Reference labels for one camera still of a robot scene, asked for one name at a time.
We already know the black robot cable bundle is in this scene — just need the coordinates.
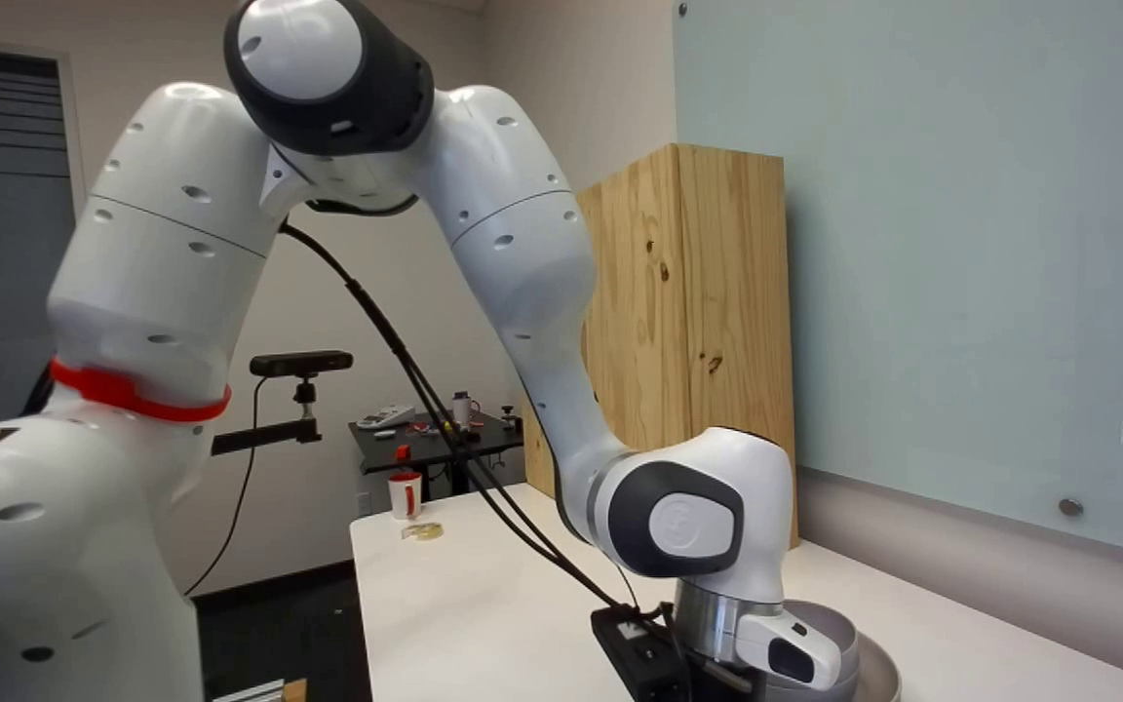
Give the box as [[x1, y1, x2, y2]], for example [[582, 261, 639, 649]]
[[275, 215, 653, 623]]

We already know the grey bowl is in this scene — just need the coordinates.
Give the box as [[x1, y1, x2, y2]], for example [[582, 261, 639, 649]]
[[778, 597, 866, 702]]

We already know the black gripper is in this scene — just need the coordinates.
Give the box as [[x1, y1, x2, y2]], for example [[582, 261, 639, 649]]
[[687, 655, 765, 702]]

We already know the black stereo camera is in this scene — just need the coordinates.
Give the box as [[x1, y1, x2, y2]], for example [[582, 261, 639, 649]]
[[246, 348, 358, 384]]

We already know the black side table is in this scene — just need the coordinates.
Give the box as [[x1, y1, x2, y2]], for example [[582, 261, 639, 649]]
[[347, 407, 525, 519]]

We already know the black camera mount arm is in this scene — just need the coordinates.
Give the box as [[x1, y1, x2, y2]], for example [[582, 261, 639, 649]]
[[206, 374, 326, 460]]

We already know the small red-capped bottle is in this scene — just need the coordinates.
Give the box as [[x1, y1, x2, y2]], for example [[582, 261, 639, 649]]
[[386, 442, 430, 524]]

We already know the tall wooden box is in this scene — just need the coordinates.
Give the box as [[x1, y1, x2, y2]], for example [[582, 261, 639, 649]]
[[517, 142, 799, 545]]

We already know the thin black camera cable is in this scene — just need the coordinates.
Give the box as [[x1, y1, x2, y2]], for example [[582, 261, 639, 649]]
[[183, 374, 267, 599]]

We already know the glass whiteboard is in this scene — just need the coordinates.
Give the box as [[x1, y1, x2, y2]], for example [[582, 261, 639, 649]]
[[670, 0, 1123, 564]]

